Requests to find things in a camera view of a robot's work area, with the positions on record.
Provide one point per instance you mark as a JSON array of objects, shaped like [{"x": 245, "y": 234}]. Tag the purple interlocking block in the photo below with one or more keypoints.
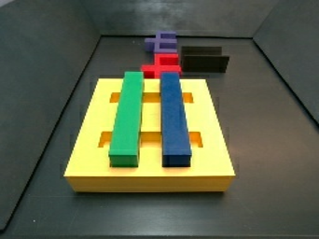
[{"x": 163, "y": 43}]

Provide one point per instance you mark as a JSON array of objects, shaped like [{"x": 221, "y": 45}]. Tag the black angle fixture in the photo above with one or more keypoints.
[{"x": 203, "y": 59}]

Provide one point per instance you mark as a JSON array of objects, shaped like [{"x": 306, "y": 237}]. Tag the yellow slotted board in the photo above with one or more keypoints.
[{"x": 88, "y": 172}]

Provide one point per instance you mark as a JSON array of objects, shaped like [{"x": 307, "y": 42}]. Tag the blue long bar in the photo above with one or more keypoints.
[{"x": 176, "y": 152}]

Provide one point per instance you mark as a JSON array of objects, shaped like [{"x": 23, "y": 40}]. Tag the green long bar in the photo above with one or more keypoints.
[{"x": 124, "y": 147}]

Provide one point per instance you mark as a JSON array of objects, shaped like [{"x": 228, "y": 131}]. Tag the red interlocking block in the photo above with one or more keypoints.
[{"x": 165, "y": 63}]

